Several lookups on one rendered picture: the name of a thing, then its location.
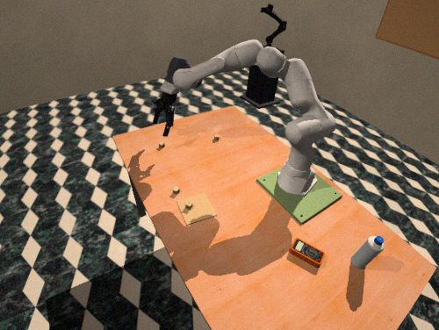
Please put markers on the orange pocket multimeter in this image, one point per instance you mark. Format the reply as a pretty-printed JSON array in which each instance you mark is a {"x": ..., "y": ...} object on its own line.
[{"x": 307, "y": 252}]

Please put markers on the tan flat mat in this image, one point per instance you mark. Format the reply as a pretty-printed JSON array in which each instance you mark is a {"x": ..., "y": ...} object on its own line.
[{"x": 201, "y": 209}]

